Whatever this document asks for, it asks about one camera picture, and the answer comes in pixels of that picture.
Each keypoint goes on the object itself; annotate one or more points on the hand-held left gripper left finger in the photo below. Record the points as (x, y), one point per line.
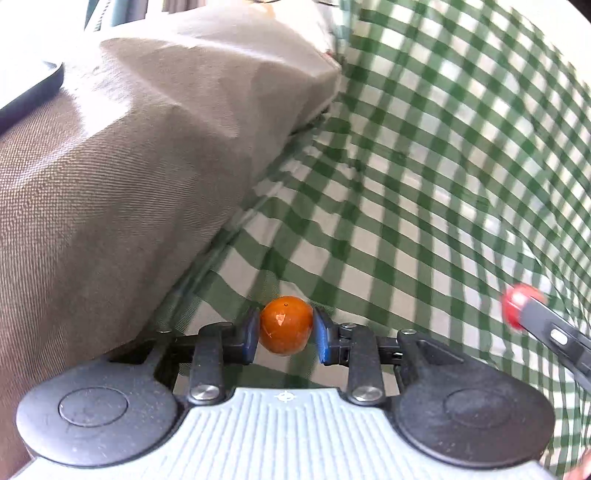
(249, 336)

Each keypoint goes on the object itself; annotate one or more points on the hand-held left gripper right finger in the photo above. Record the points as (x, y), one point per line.
(322, 339)

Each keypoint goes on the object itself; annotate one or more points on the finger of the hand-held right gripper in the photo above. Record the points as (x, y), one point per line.
(554, 330)

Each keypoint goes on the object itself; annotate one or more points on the orange tangerine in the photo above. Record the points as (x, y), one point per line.
(286, 325)

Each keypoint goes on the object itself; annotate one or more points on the red apple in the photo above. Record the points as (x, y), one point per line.
(513, 304)

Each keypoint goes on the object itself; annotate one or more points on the person's right hand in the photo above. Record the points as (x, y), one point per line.
(582, 468)

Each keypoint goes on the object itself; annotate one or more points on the green checked cloth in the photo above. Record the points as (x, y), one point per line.
(415, 184)

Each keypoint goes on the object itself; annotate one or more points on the white printed cushion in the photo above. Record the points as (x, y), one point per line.
(286, 27)

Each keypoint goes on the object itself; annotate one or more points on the black tablet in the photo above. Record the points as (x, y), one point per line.
(32, 99)

